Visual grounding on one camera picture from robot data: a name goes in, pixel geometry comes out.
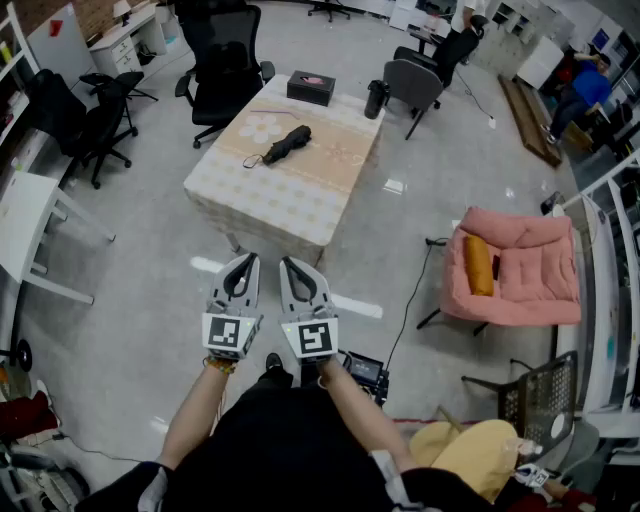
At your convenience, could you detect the purple straw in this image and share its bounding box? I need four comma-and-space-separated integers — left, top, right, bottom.
249, 108, 300, 121

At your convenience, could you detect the black perforated metal chair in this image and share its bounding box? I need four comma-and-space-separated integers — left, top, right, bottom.
460, 349, 581, 451

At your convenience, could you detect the white side table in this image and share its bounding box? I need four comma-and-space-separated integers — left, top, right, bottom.
0, 171, 117, 306

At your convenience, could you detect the red cloth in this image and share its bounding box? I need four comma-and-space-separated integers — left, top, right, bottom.
0, 391, 60, 444

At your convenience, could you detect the black mesh office chair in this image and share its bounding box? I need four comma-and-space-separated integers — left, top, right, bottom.
174, 3, 276, 150

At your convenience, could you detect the black tissue box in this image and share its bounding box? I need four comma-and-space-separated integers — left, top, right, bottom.
286, 70, 336, 107

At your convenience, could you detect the person's black shirt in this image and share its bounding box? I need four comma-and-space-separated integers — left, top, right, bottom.
74, 367, 501, 512

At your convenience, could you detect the beaded bracelet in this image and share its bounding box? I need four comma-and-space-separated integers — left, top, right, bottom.
202, 355, 236, 376

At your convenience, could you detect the black umbrella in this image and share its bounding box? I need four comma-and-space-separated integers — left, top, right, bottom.
242, 124, 313, 169

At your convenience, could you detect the black electronic box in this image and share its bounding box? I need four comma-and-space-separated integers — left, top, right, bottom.
343, 351, 391, 406

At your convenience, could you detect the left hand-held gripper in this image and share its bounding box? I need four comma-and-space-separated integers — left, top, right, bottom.
201, 252, 265, 361

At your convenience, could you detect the person's right forearm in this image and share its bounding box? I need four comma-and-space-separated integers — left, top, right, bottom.
317, 359, 416, 474

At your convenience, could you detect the padded chair with metal legs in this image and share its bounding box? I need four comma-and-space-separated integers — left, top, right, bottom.
383, 58, 445, 141

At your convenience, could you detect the white desk with drawers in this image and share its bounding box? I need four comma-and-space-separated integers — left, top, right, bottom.
88, 4, 169, 79

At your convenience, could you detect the white metal shelf rack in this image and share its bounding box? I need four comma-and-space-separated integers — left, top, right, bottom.
549, 149, 640, 436

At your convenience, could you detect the table with floral cloth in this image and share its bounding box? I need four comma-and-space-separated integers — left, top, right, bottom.
182, 73, 386, 269

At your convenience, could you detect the pink sofa chair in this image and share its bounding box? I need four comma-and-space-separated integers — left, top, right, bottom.
439, 206, 584, 329

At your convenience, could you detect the white cabinet with red sticker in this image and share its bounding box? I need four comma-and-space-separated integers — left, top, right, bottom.
27, 3, 96, 89

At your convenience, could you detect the black water bottle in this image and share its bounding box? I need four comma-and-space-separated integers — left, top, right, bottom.
363, 79, 391, 120

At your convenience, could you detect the orange cushion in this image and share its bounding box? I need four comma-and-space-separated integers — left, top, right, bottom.
463, 234, 495, 297

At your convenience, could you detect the person's left forearm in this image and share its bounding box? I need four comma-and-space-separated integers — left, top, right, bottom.
157, 357, 236, 471

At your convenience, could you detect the wooden step platform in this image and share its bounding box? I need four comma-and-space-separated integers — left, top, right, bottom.
498, 74, 564, 169

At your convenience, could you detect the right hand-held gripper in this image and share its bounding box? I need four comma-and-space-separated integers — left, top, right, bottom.
278, 255, 341, 361

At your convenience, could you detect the white shelf unit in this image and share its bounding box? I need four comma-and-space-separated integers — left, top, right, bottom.
0, 0, 41, 146

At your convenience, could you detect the light wooden stool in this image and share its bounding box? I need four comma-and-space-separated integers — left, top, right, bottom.
409, 404, 464, 466
432, 419, 519, 504

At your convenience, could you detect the clear plastic bottle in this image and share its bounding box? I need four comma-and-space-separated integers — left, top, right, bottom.
502, 434, 544, 459

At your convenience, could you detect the black floor cable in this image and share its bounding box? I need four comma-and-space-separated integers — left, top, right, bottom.
387, 237, 451, 374

